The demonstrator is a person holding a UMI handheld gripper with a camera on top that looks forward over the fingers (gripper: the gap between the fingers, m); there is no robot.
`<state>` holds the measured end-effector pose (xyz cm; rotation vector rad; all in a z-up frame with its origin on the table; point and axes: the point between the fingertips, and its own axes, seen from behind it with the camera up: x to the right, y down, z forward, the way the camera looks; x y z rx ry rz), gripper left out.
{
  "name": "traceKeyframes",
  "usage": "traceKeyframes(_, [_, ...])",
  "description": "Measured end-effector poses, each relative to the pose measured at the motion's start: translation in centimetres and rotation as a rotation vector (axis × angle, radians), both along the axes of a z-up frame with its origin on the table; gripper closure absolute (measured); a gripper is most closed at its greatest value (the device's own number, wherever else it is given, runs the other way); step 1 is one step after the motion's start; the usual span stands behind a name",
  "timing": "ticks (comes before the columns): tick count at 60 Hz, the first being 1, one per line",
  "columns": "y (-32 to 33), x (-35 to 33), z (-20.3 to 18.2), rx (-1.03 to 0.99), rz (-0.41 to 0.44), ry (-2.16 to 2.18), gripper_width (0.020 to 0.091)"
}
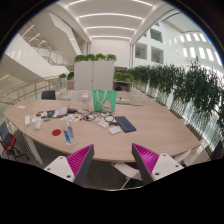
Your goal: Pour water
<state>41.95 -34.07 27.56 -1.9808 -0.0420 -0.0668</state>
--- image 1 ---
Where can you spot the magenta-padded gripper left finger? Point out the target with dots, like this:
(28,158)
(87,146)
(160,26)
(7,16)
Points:
(58,165)

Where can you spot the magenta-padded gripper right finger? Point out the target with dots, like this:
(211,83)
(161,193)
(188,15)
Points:
(165,164)

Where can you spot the clear blue-labelled water bottle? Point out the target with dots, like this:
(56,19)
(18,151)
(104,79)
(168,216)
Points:
(69,135)

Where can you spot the flat round red coaster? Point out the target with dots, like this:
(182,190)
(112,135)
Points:
(56,132)

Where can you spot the white chair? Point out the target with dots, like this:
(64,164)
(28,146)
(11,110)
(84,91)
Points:
(128,171)

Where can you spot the teal marker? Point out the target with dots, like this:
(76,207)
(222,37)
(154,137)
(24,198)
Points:
(47,120)

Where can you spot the white mug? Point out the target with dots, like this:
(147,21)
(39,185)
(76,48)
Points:
(36,122)

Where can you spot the printed booklet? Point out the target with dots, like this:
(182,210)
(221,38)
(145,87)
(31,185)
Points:
(60,111)

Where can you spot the red and black chair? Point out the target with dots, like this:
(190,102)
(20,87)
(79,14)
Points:
(9,141)

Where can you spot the small white box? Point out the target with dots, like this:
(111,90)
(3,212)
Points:
(103,123)
(115,130)

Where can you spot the translucent shaker bottle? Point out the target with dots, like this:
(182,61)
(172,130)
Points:
(85,102)

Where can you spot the green tote bag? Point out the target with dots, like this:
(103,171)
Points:
(104,100)

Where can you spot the row of green hedge plants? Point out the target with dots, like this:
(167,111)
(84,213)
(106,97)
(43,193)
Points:
(186,85)

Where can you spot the glass balustrade with handrail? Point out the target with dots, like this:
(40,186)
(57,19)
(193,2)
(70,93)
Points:
(23,90)

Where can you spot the small planters with plants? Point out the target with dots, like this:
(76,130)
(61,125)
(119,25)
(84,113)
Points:
(70,76)

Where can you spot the wooden planter with plants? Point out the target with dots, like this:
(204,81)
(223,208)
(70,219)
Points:
(123,77)

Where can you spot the white cabinet topped with plants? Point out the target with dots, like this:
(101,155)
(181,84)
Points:
(94,75)

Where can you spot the ceiling light strips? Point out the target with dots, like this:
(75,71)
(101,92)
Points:
(110,15)

